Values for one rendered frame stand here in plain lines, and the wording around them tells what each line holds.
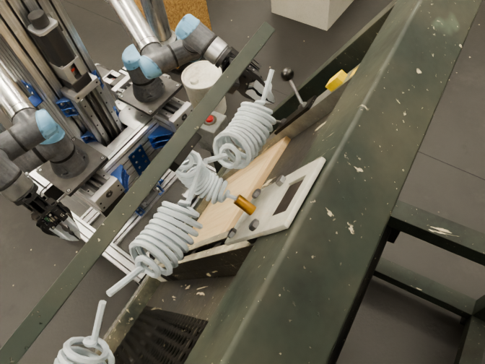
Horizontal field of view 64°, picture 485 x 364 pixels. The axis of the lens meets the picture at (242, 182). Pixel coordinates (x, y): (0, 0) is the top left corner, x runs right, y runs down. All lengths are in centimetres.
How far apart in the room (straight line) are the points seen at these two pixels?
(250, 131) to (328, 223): 20
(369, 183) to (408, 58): 21
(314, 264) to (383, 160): 16
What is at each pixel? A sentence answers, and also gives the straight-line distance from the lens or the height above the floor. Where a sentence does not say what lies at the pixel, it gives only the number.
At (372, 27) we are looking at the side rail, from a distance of 117.
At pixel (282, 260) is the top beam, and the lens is 40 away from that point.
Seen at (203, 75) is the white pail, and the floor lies 36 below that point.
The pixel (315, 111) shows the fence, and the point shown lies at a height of 151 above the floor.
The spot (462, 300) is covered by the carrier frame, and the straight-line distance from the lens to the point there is 238.
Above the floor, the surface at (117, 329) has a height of 90.
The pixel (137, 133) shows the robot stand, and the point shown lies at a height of 95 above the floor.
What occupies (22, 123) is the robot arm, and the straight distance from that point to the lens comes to 121.
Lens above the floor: 231
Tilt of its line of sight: 57 degrees down
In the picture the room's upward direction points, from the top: 12 degrees counter-clockwise
